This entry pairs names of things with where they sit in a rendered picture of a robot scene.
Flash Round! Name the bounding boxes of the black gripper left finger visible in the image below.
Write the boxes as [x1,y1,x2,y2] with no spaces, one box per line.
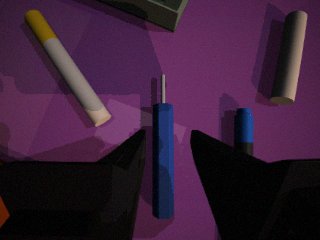
[0,129,146,240]

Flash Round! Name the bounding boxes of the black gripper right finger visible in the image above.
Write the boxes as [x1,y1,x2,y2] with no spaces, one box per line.
[190,130,320,240]

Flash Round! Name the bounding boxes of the blue stylus with grey tip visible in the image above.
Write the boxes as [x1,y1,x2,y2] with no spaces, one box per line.
[152,74,174,219]

